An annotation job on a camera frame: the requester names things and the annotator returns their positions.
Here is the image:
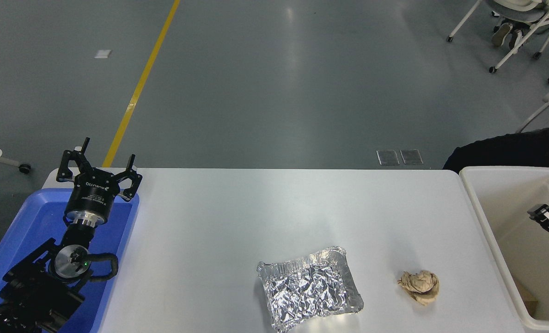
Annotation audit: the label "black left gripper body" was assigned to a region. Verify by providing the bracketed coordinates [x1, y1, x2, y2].
[65, 167, 122, 220]

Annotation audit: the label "large pale plastic bin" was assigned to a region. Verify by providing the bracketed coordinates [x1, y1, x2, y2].
[459, 166, 549, 332]

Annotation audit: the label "person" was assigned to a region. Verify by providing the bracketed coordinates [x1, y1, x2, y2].
[442, 99, 549, 179]

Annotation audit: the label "blue plastic tray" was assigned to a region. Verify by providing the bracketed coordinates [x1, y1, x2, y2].
[0, 187, 140, 333]

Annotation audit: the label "grey floor socket plate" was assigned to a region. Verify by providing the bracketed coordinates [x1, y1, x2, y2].
[400, 149, 424, 165]
[377, 150, 400, 166]

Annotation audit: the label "crumpled tan paper ball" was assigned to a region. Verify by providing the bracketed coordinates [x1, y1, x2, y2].
[397, 270, 440, 306]

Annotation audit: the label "seated person's legs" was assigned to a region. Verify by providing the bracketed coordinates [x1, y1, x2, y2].
[491, 9, 529, 49]

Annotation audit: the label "white wheeled chair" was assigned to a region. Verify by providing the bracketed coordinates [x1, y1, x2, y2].
[445, 0, 549, 74]

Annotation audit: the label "crumpled silver foil tray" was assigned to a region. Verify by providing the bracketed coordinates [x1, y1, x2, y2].
[256, 246, 365, 333]

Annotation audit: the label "white chair frame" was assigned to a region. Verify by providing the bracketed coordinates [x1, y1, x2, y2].
[516, 65, 549, 133]

